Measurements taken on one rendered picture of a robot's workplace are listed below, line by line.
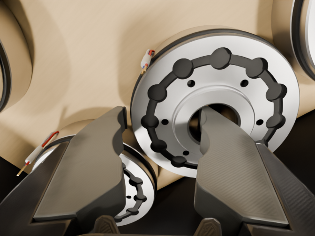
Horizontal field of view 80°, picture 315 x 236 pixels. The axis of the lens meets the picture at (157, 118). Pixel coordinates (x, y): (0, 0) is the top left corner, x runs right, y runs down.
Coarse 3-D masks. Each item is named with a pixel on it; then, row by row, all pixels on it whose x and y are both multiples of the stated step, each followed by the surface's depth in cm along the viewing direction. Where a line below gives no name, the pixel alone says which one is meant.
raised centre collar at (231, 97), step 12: (216, 84) 10; (192, 96) 10; (204, 96) 10; (216, 96) 10; (228, 96) 10; (240, 96) 10; (180, 108) 11; (192, 108) 11; (240, 108) 11; (252, 108) 11; (180, 120) 11; (240, 120) 11; (252, 120) 11; (180, 132) 12; (180, 144) 12; (192, 144) 12
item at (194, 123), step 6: (222, 108) 14; (228, 108) 13; (222, 114) 14; (228, 114) 13; (234, 114) 12; (192, 120) 14; (234, 120) 12; (192, 126) 13; (192, 132) 12; (198, 132) 13
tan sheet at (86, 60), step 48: (48, 0) 12; (96, 0) 11; (144, 0) 11; (192, 0) 11; (240, 0) 11; (48, 48) 13; (96, 48) 13; (144, 48) 13; (48, 96) 15; (96, 96) 15; (0, 144) 18
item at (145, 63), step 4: (148, 52) 11; (152, 52) 12; (144, 56) 10; (148, 56) 10; (144, 60) 9; (148, 60) 9; (144, 64) 9; (148, 64) 9; (144, 68) 8; (144, 72) 8
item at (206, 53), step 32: (224, 32) 10; (160, 64) 10; (192, 64) 10; (224, 64) 10; (256, 64) 10; (288, 64) 10; (160, 96) 11; (256, 96) 11; (288, 96) 11; (160, 128) 12; (256, 128) 12; (288, 128) 12; (160, 160) 14; (192, 160) 13
